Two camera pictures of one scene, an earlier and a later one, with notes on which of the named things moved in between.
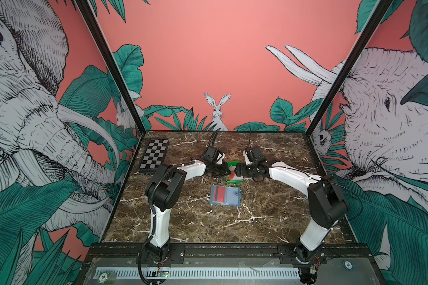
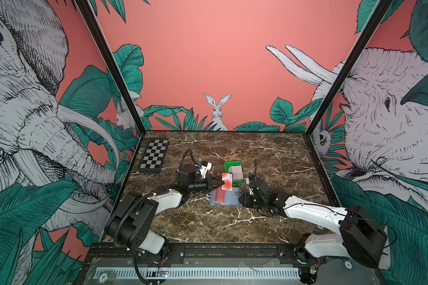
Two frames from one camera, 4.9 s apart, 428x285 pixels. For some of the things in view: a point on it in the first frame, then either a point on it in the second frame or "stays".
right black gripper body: [248, 170] → [251, 202]
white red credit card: [219, 194] stays
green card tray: [233, 163] stays
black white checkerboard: [154, 155] stays
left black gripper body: [219, 170] → [201, 185]
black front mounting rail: [216, 253] stays
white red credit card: [232, 176] → [227, 179]
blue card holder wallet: [225, 195] stays
